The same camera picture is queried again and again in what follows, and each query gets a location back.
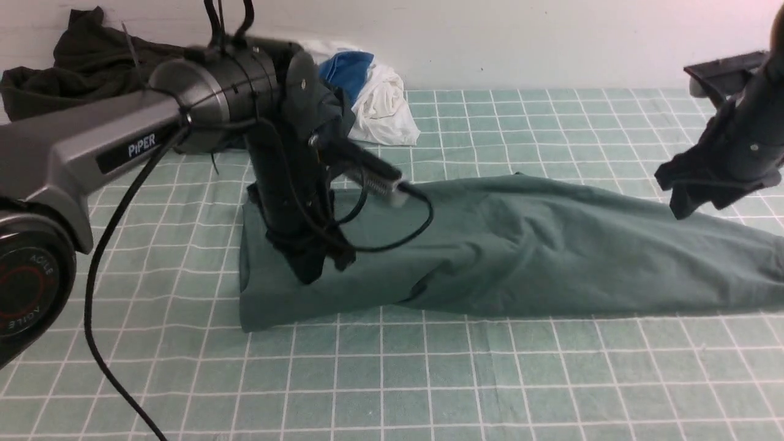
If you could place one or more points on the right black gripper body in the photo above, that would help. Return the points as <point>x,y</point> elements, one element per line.
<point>739,153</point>

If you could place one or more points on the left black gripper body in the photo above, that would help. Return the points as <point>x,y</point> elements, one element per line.
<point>291,187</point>

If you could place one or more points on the green long-sleeve top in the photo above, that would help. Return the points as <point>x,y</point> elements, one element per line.
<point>517,246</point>

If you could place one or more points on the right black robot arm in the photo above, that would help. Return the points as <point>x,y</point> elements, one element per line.
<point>767,81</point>

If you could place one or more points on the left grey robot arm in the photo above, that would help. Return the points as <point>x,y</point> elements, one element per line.
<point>52,163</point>

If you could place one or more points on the dark navy crumpled garment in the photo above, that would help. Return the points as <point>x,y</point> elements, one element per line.
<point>337,104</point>

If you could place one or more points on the white crumpled garment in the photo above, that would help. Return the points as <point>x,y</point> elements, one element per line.
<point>382,112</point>

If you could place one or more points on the blue crumpled garment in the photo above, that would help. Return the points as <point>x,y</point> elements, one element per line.
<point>347,70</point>

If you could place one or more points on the green checkered tablecloth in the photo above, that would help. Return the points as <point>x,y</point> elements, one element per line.
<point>165,310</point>

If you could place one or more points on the dark olive crumpled garment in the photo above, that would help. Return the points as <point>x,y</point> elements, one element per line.
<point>92,62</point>

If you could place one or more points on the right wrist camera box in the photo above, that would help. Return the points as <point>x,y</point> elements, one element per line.
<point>719,79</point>

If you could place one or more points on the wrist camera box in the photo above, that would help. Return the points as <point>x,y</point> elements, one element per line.
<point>342,156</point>
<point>719,79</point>

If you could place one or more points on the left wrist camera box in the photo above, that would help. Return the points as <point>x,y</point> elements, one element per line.
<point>342,156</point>

